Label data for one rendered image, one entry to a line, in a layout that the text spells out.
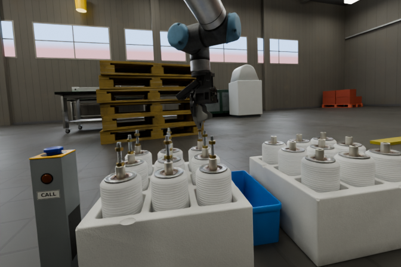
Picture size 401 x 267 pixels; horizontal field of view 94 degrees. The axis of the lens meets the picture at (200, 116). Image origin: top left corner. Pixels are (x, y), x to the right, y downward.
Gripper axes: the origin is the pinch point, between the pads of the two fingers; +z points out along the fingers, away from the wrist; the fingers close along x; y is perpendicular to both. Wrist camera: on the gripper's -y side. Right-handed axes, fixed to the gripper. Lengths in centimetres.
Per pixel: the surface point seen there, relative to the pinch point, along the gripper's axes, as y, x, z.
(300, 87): 37, 1017, -74
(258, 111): -71, 485, 18
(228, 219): 20.5, -24.2, 18.8
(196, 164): 6.5, -14.0, 10.5
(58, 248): -18, -42, 26
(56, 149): -18.7, -40.0, 1.8
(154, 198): 4.1, -30.6, 14.2
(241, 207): 23.2, -21.9, 16.4
